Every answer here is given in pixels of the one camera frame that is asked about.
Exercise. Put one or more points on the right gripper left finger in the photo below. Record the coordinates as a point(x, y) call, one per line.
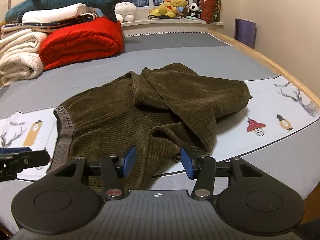
point(109, 169)

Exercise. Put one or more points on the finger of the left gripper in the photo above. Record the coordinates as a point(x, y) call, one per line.
point(15, 160)

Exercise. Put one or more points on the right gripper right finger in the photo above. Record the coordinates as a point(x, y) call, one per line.
point(204, 169)

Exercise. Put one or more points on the brown corduroy pants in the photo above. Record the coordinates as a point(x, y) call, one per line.
point(158, 111)

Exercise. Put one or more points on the grey bed sheet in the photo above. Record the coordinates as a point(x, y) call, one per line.
point(175, 62)

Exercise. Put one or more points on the white printed bed mat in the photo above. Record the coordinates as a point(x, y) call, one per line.
point(38, 131)

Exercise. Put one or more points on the cream folded blanket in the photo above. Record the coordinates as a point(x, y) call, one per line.
point(20, 58)

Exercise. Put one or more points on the red folded quilt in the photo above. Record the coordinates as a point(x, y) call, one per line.
point(98, 39)

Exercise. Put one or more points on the striped folded cloth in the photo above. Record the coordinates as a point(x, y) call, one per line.
point(51, 26)

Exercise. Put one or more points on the purple rolled mat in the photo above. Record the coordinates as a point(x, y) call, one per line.
point(245, 31)

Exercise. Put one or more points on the white folded cloth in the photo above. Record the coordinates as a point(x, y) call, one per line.
point(54, 15)

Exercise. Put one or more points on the panda plush toy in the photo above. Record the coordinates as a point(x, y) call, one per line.
point(194, 10)

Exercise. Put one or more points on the white plush toy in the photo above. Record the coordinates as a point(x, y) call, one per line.
point(125, 12)

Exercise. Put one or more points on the yellow plush toy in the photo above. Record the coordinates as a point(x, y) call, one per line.
point(170, 9)

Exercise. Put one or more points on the red cushion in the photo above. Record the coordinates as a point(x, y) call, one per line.
point(210, 10)

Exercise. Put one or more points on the blue shark plush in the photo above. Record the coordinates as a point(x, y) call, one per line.
point(105, 6)

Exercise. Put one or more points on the wooden bed frame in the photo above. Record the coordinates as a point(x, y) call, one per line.
point(266, 62)

